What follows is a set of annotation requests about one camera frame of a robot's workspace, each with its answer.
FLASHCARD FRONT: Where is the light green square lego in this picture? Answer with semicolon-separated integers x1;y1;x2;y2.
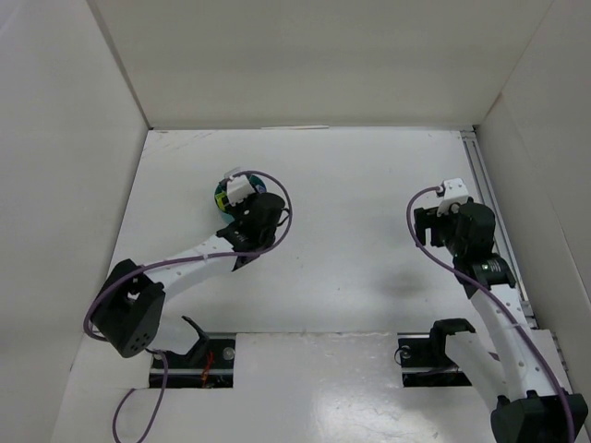
216;193;227;208

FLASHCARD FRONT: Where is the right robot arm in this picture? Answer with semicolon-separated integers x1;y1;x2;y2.
406;199;588;442

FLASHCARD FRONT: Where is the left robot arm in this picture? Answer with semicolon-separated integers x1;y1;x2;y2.
85;193;290;363

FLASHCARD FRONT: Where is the teal round divided container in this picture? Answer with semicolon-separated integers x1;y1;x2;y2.
213;170;267;222

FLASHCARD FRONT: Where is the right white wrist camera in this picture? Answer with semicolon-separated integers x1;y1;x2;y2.
436;178;470;216

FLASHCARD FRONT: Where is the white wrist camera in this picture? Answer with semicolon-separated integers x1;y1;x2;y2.
436;178;470;216
221;170;255;207

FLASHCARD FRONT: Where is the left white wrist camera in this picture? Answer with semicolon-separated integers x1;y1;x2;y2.
221;170;255;207

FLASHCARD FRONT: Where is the aluminium rail right edge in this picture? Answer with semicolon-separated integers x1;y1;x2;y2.
460;129;539;329

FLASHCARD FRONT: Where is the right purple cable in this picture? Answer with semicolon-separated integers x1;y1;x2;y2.
405;186;576;443

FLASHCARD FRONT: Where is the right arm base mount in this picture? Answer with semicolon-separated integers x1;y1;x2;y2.
394;318;476;388

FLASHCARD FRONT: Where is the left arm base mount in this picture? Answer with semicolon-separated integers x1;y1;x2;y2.
148;316;236;389

